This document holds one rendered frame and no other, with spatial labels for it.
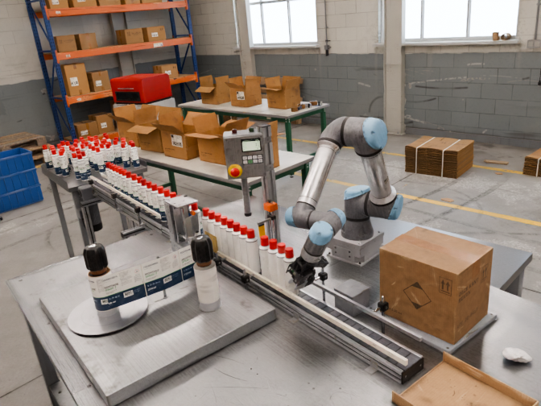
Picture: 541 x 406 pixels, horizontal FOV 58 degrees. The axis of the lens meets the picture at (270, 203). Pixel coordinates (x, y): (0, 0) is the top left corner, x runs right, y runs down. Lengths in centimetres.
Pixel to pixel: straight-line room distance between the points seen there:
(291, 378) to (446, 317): 55
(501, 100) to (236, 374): 609
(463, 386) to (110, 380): 110
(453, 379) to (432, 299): 26
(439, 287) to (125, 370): 106
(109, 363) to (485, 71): 634
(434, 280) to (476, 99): 581
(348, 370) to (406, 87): 646
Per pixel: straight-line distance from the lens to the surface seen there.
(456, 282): 168
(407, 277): 178
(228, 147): 205
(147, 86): 739
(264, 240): 200
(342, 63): 844
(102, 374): 179
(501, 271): 232
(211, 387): 170
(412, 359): 168
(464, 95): 746
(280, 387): 166
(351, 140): 191
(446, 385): 168
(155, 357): 179
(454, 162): 591
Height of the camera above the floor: 193
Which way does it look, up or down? 21 degrees down
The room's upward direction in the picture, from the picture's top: 5 degrees counter-clockwise
